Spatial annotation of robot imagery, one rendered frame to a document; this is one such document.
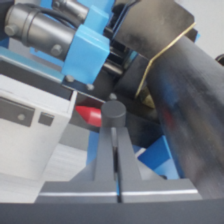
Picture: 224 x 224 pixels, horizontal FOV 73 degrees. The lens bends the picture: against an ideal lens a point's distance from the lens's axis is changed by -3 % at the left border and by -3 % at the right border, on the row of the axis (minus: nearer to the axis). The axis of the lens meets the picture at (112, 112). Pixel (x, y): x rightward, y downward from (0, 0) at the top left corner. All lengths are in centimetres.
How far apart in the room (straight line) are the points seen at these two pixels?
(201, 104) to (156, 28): 26
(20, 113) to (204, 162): 38
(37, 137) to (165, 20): 48
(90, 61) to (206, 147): 37
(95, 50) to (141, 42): 13
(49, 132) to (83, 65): 22
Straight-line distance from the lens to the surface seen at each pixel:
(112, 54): 92
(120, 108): 16
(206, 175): 28
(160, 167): 64
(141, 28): 49
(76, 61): 49
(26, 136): 50
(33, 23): 53
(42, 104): 40
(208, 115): 31
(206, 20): 171
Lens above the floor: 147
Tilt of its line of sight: 48 degrees down
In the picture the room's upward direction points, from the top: 178 degrees clockwise
